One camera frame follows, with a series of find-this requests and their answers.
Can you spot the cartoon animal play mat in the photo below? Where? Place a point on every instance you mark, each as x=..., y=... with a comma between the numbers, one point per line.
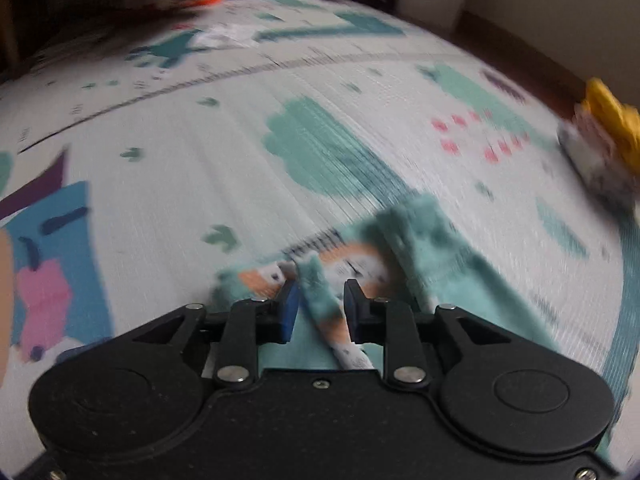
x=200, y=160

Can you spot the folded pink floral clothes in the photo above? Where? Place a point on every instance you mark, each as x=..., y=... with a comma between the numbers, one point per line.
x=590, y=155

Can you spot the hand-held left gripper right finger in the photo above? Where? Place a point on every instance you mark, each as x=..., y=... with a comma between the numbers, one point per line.
x=352, y=312

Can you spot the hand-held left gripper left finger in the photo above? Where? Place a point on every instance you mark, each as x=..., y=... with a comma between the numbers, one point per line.
x=289, y=310

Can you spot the folded yellow sweater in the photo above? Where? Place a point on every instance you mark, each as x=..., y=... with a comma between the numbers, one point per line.
x=610, y=115

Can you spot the teal printed shirt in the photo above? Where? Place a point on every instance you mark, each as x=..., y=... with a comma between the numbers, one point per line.
x=450, y=270

